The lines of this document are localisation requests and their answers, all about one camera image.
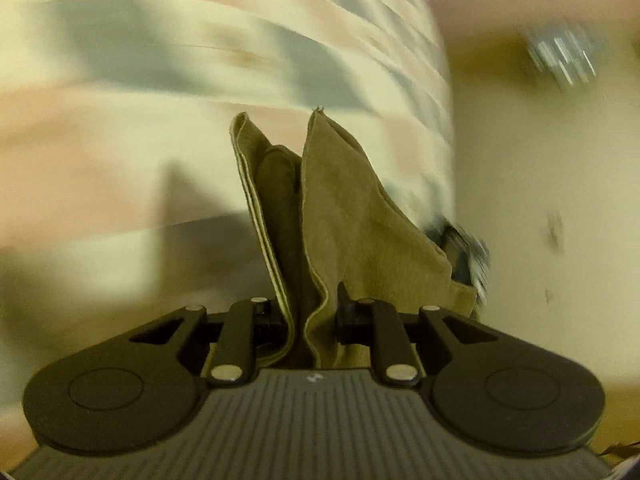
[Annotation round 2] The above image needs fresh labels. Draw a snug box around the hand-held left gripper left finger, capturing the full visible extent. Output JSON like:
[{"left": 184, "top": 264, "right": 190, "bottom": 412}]
[{"left": 129, "top": 296, "right": 292, "bottom": 387}]

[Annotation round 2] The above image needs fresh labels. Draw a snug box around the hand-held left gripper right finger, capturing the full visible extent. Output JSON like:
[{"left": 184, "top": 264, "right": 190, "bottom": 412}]
[{"left": 335, "top": 281, "right": 502, "bottom": 387}]

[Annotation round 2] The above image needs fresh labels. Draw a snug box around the brown garment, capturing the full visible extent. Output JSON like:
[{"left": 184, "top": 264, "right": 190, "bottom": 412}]
[{"left": 229, "top": 106, "right": 482, "bottom": 370}]

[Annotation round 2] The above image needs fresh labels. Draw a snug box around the trash bin with plastic bag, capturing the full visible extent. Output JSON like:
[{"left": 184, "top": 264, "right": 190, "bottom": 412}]
[{"left": 429, "top": 215, "right": 493, "bottom": 308}]

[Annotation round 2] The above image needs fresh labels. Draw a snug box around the checked quilt with bear print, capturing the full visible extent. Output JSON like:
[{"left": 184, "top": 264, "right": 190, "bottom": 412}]
[{"left": 0, "top": 0, "right": 458, "bottom": 461}]

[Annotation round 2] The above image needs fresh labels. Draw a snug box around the blurred shiny grey object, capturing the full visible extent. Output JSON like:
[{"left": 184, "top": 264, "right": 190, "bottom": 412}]
[{"left": 524, "top": 22, "right": 599, "bottom": 92}]

